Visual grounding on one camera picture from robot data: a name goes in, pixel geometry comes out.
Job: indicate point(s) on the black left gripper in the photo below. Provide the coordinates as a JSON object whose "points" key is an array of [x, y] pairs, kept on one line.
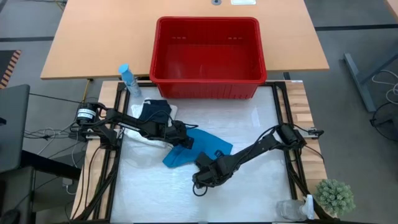
{"points": [[180, 132]]}

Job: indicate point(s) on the orange black striped mat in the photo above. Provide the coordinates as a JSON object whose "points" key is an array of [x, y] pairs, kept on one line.
{"points": [[9, 68]]}

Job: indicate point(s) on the black table edge rail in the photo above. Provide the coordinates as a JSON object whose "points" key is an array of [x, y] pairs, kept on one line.
{"points": [[293, 177], [115, 174]]}

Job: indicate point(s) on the grey table leg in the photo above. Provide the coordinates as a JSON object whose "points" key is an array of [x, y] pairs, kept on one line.
{"points": [[357, 81]]}

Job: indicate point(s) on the white power adapter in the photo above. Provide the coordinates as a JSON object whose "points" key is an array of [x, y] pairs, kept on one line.
{"points": [[66, 182]]}

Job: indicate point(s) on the red plastic bin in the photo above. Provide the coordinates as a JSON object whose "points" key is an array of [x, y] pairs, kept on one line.
{"points": [[208, 59]]}

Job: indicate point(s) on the dark garment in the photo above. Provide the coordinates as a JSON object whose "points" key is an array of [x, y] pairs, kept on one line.
{"points": [[155, 110]]}

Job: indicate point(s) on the black stand base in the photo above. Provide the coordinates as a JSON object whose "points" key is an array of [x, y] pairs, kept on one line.
{"points": [[46, 163]]}

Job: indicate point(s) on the light brown wooden desk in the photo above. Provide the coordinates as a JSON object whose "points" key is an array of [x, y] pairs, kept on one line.
{"points": [[109, 37]]}

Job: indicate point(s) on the white textured towel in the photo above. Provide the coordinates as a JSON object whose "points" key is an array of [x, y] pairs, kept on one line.
{"points": [[136, 110]]}

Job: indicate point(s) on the small green potted plant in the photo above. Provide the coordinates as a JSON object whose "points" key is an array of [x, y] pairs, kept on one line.
{"points": [[334, 196]]}

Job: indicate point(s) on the dark grey flat panel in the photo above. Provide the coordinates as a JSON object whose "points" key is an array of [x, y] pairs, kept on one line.
{"points": [[12, 124]]}

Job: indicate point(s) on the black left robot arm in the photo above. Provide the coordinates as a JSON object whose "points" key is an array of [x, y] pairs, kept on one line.
{"points": [[124, 121]]}

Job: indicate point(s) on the white outlet plate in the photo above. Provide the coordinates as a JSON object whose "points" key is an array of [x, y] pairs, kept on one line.
{"points": [[243, 2]]}

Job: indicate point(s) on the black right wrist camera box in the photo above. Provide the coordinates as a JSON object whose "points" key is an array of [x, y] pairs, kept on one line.
{"points": [[203, 158]]}

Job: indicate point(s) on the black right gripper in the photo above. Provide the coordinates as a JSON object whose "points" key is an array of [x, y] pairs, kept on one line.
{"points": [[217, 171]]}

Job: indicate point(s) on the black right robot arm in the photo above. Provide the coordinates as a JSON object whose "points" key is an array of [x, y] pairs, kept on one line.
{"points": [[264, 144]]}

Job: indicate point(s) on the blue garment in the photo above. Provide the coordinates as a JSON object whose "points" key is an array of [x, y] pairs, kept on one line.
{"points": [[205, 144]]}

